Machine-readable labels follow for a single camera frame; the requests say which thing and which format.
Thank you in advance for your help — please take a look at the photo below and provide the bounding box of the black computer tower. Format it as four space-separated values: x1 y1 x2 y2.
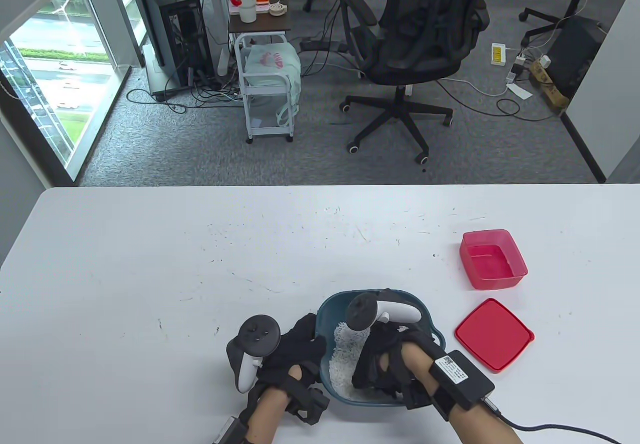
134 0 214 101

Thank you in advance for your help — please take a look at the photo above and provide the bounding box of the black white left hand controller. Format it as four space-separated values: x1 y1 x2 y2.
225 315 281 394

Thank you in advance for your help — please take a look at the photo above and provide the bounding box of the black white right hand controller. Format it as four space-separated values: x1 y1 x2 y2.
346 289 423 333

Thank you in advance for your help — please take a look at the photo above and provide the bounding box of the long black floor cable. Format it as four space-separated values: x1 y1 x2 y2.
436 78 562 123

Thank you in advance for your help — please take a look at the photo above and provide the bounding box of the red container lid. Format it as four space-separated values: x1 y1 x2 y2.
453 298 536 375

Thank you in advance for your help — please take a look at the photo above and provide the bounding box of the white rolling cart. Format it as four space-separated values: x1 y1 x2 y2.
228 0 295 144

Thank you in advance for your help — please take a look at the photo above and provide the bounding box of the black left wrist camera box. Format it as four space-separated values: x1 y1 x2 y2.
212 416 249 444

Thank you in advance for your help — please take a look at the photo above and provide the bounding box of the black power strip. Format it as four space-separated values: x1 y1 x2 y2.
299 38 352 54

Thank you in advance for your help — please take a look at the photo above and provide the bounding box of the black floor box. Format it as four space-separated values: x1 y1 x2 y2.
542 15 606 100

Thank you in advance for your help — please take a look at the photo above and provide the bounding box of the white desk leg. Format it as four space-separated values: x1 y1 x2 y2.
202 0 231 78

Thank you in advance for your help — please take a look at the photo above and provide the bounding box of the brown cardboard box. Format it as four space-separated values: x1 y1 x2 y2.
529 59 571 111

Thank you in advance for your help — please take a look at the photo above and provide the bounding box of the person's right forearm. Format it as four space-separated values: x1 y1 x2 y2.
399 343 524 444

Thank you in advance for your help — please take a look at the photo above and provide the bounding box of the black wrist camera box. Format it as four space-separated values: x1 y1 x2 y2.
212 416 249 444
428 349 496 420

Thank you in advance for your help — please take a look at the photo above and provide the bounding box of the large glass window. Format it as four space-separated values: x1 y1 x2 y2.
0 0 133 181

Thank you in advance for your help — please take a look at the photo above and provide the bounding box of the person's right hand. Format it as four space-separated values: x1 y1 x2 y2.
351 321 437 411

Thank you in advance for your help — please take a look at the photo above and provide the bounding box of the red plastic container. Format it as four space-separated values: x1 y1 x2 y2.
459 229 529 291

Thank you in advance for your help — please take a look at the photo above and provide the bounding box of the black mesh office chair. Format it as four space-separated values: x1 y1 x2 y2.
339 0 492 165

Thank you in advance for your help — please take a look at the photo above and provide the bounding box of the person's left hand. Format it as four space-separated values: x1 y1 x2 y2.
244 313 332 426

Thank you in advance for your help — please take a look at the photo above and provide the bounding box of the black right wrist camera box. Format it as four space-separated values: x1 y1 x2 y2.
428 349 496 420

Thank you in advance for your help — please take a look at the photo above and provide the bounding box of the person's left forearm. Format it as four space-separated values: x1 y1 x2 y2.
247 366 303 444

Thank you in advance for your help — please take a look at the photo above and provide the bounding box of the teal plastic basin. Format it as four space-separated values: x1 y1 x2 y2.
315 290 447 406

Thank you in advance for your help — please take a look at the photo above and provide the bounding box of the white rice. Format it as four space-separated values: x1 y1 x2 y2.
327 321 374 398

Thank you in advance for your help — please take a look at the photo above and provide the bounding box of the black white hand controller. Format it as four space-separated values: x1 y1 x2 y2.
225 315 281 394
346 289 423 333

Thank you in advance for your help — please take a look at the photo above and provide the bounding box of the pale green plastic bag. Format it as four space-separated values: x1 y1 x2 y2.
243 43 303 126

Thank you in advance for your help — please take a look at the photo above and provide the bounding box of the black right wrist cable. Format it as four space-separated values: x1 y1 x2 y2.
482 398 624 444

